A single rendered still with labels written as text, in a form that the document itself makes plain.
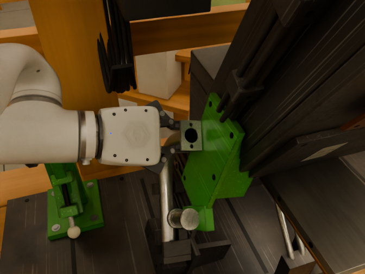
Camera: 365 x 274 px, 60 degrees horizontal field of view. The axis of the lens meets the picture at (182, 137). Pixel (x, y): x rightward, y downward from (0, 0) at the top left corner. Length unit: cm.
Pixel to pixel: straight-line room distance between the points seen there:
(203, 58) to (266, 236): 44
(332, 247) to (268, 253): 26
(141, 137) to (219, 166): 14
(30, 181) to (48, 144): 53
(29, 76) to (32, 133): 8
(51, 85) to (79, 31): 23
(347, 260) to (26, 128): 50
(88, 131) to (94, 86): 31
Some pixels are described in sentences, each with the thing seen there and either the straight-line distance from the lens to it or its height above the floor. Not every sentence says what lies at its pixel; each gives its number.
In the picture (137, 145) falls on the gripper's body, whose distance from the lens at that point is 53.
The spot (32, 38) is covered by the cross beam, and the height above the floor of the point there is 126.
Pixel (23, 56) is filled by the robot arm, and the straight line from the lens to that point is 45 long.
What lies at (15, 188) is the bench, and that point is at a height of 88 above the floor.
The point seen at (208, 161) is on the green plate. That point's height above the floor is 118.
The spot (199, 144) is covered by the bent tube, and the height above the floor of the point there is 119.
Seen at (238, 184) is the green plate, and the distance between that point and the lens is 58.
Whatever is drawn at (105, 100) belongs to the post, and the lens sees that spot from 82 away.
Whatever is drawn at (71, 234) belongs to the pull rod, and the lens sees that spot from 77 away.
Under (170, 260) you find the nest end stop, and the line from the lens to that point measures 68.
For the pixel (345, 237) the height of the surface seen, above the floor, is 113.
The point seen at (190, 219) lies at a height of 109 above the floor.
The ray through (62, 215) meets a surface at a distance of 76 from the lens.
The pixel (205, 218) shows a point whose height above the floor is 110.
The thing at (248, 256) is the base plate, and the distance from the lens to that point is 78.
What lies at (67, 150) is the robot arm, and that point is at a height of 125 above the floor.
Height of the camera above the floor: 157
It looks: 41 degrees down
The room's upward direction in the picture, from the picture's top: straight up
